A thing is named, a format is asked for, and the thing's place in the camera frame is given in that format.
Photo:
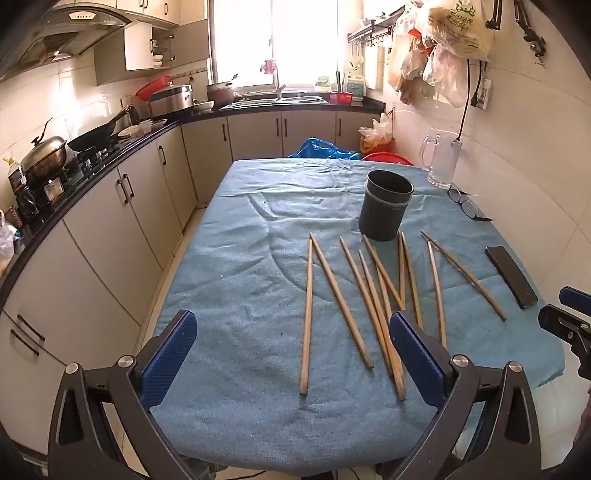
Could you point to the white wall socket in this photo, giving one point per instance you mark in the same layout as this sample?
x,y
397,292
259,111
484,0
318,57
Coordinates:
x,y
483,92

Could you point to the kitchen window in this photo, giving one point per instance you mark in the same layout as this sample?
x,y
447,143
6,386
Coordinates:
x,y
277,41

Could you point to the blue plastic bag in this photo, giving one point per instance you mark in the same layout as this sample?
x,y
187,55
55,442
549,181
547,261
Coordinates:
x,y
323,148

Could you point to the beige hanging plastic bag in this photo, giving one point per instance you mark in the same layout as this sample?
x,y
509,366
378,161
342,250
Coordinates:
x,y
406,60

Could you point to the clear plastic container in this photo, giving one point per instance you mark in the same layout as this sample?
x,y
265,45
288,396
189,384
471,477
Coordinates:
x,y
154,123

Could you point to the black smartphone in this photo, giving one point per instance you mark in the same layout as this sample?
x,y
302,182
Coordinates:
x,y
510,277

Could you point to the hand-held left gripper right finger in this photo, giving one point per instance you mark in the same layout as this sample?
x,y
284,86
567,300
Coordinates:
x,y
415,355

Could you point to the white detergent bottle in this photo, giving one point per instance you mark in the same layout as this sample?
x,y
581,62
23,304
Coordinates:
x,y
356,84

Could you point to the white plate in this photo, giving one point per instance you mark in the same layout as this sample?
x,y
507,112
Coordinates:
x,y
131,132

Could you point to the beige wall cabinet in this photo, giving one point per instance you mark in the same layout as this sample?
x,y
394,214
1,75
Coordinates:
x,y
138,50

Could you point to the red plastic basket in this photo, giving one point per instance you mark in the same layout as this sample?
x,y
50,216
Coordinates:
x,y
340,98

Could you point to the red colander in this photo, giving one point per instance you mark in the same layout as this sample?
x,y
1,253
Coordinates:
x,y
150,88

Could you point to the black kitchen countertop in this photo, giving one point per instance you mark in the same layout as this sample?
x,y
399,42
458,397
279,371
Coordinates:
x,y
203,115

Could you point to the gas stove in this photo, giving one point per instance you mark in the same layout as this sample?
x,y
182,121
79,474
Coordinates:
x,y
87,159

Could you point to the green box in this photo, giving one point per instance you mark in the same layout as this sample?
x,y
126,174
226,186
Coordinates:
x,y
323,82

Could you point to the black eyeglasses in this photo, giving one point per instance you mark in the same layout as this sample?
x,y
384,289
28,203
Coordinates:
x,y
464,203

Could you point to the black frying pan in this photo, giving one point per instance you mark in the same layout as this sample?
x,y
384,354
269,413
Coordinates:
x,y
94,136

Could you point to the yellowish plastic bag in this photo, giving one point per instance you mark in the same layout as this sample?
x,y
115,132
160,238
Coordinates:
x,y
376,134

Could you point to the brown cooking pot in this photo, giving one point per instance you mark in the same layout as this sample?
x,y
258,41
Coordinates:
x,y
219,94

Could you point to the wok with steel lid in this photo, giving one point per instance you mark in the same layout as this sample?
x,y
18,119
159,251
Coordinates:
x,y
44,154

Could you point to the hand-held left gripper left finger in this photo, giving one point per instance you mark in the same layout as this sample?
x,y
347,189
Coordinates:
x,y
168,355

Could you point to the red plastic basin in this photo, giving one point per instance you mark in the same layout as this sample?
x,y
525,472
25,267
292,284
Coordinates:
x,y
388,158

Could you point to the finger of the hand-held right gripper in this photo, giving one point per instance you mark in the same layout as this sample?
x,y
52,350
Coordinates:
x,y
565,325
575,297

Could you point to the metal faucet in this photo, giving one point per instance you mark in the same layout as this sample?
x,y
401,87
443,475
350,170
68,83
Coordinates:
x,y
277,83

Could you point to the steel rice cooker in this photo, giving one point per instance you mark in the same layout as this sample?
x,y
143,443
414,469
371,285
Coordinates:
x,y
170,99

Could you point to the range hood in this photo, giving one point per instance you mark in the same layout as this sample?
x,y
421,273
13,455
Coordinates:
x,y
55,37

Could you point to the cooking oil bottle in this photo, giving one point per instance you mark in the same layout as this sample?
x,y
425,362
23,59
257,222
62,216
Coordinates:
x,y
14,173

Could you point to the black kettle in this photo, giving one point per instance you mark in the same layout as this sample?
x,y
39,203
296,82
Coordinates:
x,y
25,205

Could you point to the metal wall rack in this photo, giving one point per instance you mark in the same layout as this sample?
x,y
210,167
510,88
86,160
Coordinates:
x,y
369,32

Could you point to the black chopstick holder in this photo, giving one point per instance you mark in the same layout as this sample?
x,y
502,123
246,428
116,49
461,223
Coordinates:
x,y
383,212

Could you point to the blue towel tablecloth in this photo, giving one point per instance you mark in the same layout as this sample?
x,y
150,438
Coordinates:
x,y
258,277

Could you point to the kitchen sink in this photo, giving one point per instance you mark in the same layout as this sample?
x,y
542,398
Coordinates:
x,y
277,100

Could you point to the clear hanging plastic bag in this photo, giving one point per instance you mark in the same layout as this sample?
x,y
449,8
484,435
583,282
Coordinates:
x,y
445,74

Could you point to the white bowl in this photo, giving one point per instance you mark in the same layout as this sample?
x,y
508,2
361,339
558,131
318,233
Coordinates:
x,y
203,106

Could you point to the white plastic bag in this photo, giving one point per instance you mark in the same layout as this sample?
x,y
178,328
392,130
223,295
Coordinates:
x,y
4,244

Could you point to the glass beer mug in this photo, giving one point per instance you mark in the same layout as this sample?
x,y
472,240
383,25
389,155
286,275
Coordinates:
x,y
441,159

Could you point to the beige base cabinets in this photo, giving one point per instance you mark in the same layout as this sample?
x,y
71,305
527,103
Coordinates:
x,y
115,240

